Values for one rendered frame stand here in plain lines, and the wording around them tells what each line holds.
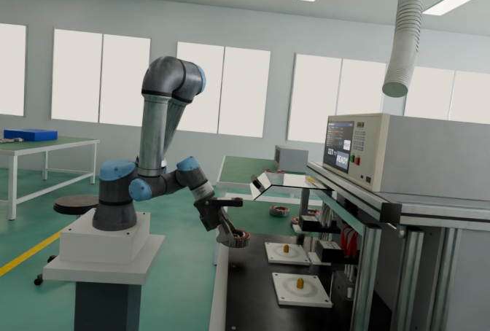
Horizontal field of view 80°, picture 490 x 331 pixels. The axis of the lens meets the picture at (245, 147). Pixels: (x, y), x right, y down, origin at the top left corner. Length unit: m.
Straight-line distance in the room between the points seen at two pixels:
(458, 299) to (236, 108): 4.99
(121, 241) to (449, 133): 1.03
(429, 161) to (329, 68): 5.10
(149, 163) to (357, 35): 5.55
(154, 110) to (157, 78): 0.10
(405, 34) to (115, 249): 2.15
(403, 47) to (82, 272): 2.18
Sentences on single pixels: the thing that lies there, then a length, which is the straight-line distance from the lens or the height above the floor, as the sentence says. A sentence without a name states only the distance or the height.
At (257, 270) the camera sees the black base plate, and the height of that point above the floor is 0.77.
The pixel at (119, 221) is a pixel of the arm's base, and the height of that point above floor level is 0.87.
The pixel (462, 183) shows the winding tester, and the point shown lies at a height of 1.16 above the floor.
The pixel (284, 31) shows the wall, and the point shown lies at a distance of 5.87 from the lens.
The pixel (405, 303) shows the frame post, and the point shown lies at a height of 0.88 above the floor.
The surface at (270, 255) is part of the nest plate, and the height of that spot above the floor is 0.78.
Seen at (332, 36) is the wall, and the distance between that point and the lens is 6.06.
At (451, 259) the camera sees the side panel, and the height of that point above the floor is 1.00.
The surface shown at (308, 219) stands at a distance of 1.16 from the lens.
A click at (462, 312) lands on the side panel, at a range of 0.95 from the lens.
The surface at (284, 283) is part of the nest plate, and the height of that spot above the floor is 0.78.
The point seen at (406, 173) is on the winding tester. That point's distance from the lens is 0.87.
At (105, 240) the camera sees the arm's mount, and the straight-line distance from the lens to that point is 1.13.
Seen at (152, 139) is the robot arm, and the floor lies 1.18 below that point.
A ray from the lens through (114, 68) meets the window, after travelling 6.05.
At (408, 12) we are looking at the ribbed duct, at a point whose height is 2.12.
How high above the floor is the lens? 1.26
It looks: 5 degrees down
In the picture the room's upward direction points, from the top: 5 degrees clockwise
